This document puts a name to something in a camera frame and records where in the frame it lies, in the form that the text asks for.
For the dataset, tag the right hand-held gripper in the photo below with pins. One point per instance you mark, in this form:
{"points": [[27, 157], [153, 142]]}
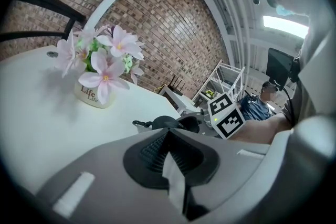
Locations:
{"points": [[225, 123]]}

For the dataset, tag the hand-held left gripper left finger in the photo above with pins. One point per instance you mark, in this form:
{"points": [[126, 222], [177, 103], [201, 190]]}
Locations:
{"points": [[105, 178]]}

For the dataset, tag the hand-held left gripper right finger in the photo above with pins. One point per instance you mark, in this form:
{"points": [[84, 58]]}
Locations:
{"points": [[225, 165]]}

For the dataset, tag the person's right forearm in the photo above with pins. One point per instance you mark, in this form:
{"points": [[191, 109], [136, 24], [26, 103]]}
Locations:
{"points": [[257, 131]]}

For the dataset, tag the small white table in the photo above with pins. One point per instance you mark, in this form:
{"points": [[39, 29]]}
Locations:
{"points": [[178, 102]]}

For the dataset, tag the yellow plastic item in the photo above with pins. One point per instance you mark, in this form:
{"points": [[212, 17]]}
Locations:
{"points": [[210, 93]]}

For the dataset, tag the black router with antennas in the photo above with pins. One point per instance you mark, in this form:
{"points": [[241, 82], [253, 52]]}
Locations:
{"points": [[173, 82]]}

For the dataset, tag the white metal shelf rack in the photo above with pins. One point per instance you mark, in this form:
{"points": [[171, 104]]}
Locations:
{"points": [[231, 67]]}

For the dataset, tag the large white table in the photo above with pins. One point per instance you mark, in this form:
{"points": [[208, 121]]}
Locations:
{"points": [[39, 118]]}

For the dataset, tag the pink flowers in cream pot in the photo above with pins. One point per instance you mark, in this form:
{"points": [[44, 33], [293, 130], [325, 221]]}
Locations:
{"points": [[105, 65]]}

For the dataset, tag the black chest-mounted device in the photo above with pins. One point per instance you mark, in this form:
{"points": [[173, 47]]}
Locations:
{"points": [[278, 68]]}

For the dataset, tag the long ceiling light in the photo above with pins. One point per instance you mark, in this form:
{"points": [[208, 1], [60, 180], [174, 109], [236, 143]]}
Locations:
{"points": [[283, 25]]}

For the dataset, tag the person's torso in gray shirt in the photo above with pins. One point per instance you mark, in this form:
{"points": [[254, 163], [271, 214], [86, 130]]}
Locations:
{"points": [[317, 60]]}

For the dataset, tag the blue face mask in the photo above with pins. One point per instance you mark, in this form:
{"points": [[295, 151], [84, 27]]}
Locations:
{"points": [[282, 10]]}

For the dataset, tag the black stair railing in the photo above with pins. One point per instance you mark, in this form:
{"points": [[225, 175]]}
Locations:
{"points": [[52, 4]]}

